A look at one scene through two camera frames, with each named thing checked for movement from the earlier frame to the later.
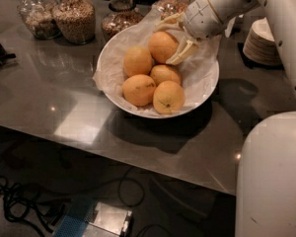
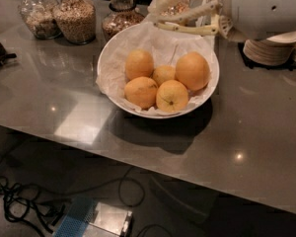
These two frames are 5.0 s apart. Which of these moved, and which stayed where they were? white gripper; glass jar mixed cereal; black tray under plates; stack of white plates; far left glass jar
Moved: white gripper
Stayed: far left glass jar; black tray under plates; stack of white plates; glass jar mixed cereal
